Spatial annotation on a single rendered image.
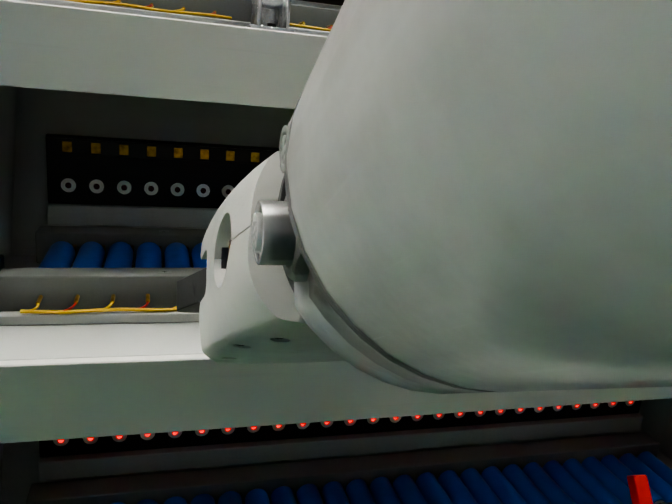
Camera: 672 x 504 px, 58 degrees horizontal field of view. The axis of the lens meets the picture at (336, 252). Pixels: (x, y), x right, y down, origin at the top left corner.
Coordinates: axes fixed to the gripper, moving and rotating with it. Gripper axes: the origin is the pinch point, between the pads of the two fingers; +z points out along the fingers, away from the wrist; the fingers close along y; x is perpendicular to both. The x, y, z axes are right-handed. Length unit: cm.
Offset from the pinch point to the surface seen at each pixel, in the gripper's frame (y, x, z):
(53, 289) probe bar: -12.6, 3.0, 10.3
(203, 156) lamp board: -3.2, 15.1, 17.9
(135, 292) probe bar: -7.9, 2.8, 10.6
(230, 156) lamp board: -1.0, 15.2, 17.8
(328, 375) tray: 3.1, -3.0, 6.0
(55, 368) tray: -11.5, -2.0, 5.4
